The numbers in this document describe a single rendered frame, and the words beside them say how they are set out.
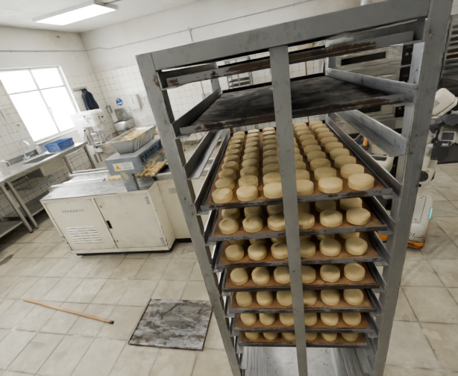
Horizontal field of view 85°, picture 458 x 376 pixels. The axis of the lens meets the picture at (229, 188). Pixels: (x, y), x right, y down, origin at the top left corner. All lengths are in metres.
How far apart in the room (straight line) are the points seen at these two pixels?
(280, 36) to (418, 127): 0.28
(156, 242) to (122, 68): 5.22
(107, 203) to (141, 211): 0.36
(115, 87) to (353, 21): 7.15
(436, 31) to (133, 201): 2.51
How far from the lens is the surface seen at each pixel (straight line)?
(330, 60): 1.10
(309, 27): 0.47
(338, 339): 0.98
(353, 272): 0.76
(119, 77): 7.35
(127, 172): 2.52
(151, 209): 2.63
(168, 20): 6.68
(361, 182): 0.59
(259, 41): 0.46
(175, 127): 0.51
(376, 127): 0.66
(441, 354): 2.22
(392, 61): 5.45
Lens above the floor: 1.78
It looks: 26 degrees down
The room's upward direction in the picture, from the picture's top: 11 degrees counter-clockwise
